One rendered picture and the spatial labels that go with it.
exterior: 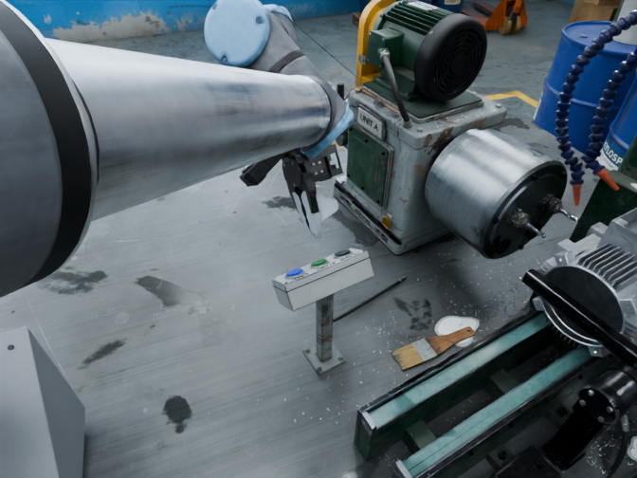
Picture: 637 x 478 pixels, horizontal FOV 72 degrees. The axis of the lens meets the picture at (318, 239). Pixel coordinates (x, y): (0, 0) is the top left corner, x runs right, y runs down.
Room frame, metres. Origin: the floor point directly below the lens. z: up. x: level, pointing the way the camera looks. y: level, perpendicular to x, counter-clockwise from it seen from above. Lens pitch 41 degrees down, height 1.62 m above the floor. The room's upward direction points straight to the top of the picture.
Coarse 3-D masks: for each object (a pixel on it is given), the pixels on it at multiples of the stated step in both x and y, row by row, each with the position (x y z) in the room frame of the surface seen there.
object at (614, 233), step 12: (624, 216) 0.60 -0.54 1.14; (636, 216) 0.63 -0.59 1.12; (612, 228) 0.58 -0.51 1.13; (624, 228) 0.57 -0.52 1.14; (636, 228) 0.61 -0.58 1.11; (600, 240) 0.60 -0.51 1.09; (612, 240) 0.58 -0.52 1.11; (624, 240) 0.56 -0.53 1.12; (636, 240) 0.55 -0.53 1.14; (624, 252) 0.55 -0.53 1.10; (636, 252) 0.54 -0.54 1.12
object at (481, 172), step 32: (480, 128) 0.92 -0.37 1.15; (448, 160) 0.83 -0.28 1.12; (480, 160) 0.79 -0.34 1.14; (512, 160) 0.76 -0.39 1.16; (544, 160) 0.76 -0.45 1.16; (448, 192) 0.78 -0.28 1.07; (480, 192) 0.73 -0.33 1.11; (512, 192) 0.70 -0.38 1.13; (544, 192) 0.75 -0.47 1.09; (448, 224) 0.77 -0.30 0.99; (480, 224) 0.69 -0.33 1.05; (512, 224) 0.70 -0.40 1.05; (544, 224) 0.79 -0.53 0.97
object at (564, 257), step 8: (560, 256) 0.56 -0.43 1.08; (568, 256) 0.56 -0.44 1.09; (560, 264) 0.56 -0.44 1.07; (568, 264) 0.55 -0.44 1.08; (632, 296) 0.47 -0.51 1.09; (536, 304) 0.56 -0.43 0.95; (624, 304) 0.46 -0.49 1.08; (632, 304) 0.45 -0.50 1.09; (624, 312) 0.45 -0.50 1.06; (632, 312) 0.45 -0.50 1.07; (592, 352) 0.46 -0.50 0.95; (600, 352) 0.45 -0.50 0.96; (608, 352) 0.45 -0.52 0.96
